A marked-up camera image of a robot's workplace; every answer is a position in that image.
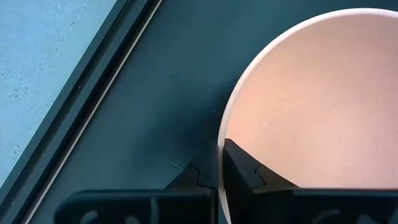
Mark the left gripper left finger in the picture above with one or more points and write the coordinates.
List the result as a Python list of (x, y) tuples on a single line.
[(140, 207)]

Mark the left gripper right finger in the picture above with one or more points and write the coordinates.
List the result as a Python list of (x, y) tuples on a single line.
[(280, 207)]

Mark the black aluminium table frame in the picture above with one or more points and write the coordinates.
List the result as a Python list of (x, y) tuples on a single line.
[(77, 93)]

